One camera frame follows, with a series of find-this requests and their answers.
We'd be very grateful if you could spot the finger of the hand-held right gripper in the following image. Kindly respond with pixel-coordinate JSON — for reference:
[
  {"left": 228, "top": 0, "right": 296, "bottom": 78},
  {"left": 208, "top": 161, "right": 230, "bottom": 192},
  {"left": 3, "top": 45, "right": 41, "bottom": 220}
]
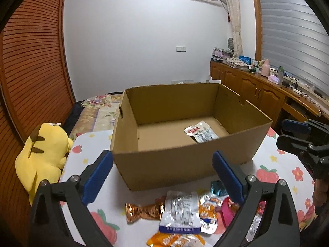
[
  {"left": 280, "top": 119, "right": 329, "bottom": 137},
  {"left": 276, "top": 133, "right": 319, "bottom": 160}
]

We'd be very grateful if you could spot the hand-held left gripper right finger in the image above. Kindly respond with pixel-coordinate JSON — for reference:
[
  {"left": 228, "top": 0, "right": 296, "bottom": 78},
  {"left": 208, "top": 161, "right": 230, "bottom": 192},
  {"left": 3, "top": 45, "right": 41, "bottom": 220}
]
[{"left": 212, "top": 150, "right": 301, "bottom": 247}]

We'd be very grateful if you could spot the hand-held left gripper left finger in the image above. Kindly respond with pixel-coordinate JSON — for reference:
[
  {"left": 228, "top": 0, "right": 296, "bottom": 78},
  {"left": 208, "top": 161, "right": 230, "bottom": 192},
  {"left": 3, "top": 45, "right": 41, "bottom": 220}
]
[{"left": 30, "top": 150, "right": 114, "bottom": 247}]

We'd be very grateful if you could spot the pink snack packet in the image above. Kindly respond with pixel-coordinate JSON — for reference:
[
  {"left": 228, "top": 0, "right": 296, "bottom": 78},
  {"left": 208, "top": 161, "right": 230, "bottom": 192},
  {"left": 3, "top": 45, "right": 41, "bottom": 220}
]
[{"left": 220, "top": 197, "right": 241, "bottom": 228}]

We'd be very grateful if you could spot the brown cardboard box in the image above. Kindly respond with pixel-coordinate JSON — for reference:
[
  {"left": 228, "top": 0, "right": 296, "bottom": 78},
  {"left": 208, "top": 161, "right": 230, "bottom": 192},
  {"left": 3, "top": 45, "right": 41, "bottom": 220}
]
[{"left": 110, "top": 80, "right": 273, "bottom": 192}]

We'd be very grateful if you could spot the copper foil snack packet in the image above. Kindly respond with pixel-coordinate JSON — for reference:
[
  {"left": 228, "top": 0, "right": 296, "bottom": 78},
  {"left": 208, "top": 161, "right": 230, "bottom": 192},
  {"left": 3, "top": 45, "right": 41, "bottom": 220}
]
[{"left": 125, "top": 202, "right": 165, "bottom": 224}]

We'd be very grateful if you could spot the silver blue-band snack packet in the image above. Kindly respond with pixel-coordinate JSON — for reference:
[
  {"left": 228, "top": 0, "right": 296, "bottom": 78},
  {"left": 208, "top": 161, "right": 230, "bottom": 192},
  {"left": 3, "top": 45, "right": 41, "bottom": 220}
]
[{"left": 159, "top": 190, "right": 201, "bottom": 234}]

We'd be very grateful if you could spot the person's right hand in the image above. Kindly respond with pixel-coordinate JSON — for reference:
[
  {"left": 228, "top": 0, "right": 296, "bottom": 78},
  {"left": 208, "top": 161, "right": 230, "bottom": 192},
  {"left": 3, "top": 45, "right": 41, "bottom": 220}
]
[{"left": 312, "top": 179, "right": 329, "bottom": 214}]

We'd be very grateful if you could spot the teal snack packet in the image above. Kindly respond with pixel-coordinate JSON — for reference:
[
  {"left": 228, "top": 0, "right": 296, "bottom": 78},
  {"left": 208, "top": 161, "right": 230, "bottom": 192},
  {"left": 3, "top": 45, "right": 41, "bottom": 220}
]
[{"left": 210, "top": 181, "right": 228, "bottom": 195}]

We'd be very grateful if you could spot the strawberry print tablecloth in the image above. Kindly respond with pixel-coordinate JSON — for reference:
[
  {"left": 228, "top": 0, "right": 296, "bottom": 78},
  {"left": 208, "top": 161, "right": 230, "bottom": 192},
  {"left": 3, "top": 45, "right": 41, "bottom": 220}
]
[{"left": 58, "top": 127, "right": 318, "bottom": 247}]

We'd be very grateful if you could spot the small orange white snack packet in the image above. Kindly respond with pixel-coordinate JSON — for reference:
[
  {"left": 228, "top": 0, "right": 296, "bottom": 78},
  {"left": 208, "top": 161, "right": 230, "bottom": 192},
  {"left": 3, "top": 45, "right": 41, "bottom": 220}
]
[{"left": 198, "top": 194, "right": 223, "bottom": 234}]

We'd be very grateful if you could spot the white red-label snack packet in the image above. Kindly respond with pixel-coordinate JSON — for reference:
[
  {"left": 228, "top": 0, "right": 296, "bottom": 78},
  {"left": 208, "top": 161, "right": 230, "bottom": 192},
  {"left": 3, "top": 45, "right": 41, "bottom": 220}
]
[{"left": 184, "top": 120, "right": 219, "bottom": 144}]

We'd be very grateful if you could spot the wooden cabinet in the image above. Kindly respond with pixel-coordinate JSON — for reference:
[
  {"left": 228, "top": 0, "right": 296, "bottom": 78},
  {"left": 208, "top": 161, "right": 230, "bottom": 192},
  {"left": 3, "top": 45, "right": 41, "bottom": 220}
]
[{"left": 209, "top": 60, "right": 329, "bottom": 132}]

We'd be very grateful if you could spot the silver foil snack packet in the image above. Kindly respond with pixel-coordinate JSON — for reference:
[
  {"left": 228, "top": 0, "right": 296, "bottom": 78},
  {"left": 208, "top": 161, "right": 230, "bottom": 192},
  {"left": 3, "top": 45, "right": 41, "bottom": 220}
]
[{"left": 245, "top": 213, "right": 263, "bottom": 243}]

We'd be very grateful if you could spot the yellow plush toy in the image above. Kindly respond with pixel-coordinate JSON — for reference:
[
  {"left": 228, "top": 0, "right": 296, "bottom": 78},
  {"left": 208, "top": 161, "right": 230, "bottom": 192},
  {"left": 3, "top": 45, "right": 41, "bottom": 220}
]
[{"left": 15, "top": 122, "right": 74, "bottom": 206}]

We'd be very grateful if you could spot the floral bed blanket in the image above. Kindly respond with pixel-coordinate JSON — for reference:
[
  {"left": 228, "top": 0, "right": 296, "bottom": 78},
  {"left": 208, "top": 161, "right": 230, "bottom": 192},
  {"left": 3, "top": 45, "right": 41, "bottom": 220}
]
[{"left": 68, "top": 93, "right": 124, "bottom": 141}]

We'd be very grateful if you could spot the pink thermos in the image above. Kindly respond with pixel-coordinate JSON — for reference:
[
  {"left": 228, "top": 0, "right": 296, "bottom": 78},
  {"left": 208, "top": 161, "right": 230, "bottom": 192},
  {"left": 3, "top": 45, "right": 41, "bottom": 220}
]
[{"left": 261, "top": 59, "right": 271, "bottom": 78}]

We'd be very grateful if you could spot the floral cloth pile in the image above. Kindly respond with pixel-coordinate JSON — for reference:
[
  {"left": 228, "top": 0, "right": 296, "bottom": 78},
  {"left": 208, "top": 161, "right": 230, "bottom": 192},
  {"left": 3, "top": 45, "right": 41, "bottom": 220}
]
[{"left": 225, "top": 57, "right": 251, "bottom": 69}]

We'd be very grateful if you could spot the grey window blind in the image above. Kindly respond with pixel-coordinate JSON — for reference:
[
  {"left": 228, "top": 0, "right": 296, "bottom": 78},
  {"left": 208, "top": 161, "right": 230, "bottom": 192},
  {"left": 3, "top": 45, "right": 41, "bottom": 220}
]
[{"left": 257, "top": 0, "right": 329, "bottom": 93}]

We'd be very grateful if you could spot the purple bag pile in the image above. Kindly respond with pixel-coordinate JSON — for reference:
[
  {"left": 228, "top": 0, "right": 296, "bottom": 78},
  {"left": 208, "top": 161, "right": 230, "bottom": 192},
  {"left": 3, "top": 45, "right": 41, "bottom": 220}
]
[{"left": 212, "top": 48, "right": 233, "bottom": 58}]

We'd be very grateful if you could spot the cream patterned curtain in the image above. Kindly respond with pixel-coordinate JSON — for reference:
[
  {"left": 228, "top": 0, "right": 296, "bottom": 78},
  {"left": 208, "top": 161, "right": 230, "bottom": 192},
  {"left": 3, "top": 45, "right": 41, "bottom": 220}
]
[{"left": 222, "top": 0, "right": 244, "bottom": 57}]

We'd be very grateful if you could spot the wooden louvered wardrobe door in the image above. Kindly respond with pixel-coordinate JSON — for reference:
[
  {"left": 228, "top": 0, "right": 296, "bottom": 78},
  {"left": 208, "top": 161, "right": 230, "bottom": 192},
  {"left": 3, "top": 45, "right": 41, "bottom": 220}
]
[{"left": 0, "top": 0, "right": 76, "bottom": 247}]

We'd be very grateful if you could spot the wooden window frame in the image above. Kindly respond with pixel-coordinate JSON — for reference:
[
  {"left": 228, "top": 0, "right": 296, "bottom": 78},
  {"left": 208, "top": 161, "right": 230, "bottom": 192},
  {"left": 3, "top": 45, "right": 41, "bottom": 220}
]
[{"left": 250, "top": 0, "right": 265, "bottom": 62}]

